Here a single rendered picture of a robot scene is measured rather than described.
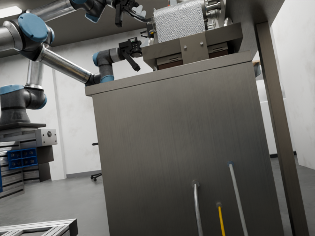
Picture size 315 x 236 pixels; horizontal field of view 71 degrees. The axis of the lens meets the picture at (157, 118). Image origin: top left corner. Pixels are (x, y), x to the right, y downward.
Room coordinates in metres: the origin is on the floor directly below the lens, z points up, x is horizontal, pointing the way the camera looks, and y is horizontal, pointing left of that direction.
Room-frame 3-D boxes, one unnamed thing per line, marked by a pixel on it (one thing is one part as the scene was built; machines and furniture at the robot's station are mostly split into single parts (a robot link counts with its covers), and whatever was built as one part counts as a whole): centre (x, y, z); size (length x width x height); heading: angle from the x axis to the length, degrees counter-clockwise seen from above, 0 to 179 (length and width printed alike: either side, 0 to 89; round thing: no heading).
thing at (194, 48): (0.84, -0.18, 0.97); 0.10 x 0.03 x 0.11; 76
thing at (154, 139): (2.05, -0.36, 0.43); 2.52 x 0.64 x 0.86; 166
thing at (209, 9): (1.08, -0.36, 1.25); 0.07 x 0.04 x 0.04; 76
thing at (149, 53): (0.94, -0.19, 1.00); 0.40 x 0.16 x 0.06; 76
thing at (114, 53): (1.16, 0.16, 1.11); 0.08 x 0.05 x 0.08; 165
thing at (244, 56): (2.05, -0.35, 0.88); 2.52 x 0.66 x 0.04; 166
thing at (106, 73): (1.19, 0.25, 1.01); 0.11 x 0.08 x 0.11; 47
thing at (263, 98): (4.00, -1.97, 0.68); 0.72 x 0.62 x 1.36; 173
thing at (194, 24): (1.06, -0.18, 1.11); 0.23 x 0.01 x 0.18; 76
